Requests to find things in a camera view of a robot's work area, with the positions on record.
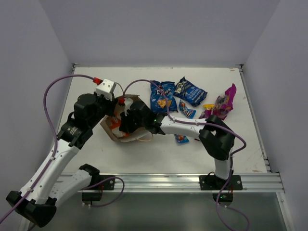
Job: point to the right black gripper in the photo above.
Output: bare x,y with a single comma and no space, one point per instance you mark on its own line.
124,125

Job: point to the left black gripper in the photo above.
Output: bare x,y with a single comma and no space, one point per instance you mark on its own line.
111,109

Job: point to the brown paper bag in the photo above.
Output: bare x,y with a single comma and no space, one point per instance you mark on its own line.
141,134

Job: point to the orange Fox's candy packet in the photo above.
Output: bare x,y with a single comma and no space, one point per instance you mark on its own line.
114,126

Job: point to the blue Doritos chips bag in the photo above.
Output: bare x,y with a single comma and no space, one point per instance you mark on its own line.
157,100

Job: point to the small blue M&M's packet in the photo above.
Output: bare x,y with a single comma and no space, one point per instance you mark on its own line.
189,113

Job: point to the blue Kettle chips bag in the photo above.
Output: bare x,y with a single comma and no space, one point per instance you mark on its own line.
187,91

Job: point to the purple snack packet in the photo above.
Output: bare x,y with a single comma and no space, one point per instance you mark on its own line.
224,103
206,114

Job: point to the yellow M&M's packet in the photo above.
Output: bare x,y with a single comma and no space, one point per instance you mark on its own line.
208,107

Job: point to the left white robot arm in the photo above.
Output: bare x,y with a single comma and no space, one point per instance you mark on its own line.
39,199

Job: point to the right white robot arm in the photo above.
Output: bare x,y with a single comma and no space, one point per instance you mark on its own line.
215,136

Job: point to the left black controller box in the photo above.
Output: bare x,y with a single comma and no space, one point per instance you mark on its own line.
89,198

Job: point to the black controller box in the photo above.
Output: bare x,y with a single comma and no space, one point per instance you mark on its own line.
89,198
224,198

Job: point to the right black controller box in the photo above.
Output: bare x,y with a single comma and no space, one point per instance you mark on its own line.
224,198

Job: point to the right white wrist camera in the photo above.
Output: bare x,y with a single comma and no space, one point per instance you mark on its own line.
125,102

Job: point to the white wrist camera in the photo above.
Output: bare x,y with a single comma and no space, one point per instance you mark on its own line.
106,89
125,102

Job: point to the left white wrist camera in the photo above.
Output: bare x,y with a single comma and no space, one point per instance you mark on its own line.
106,89

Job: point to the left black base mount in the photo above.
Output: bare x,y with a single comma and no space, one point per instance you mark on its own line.
106,185

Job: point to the aluminium front rail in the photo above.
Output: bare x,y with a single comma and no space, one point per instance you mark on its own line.
194,183

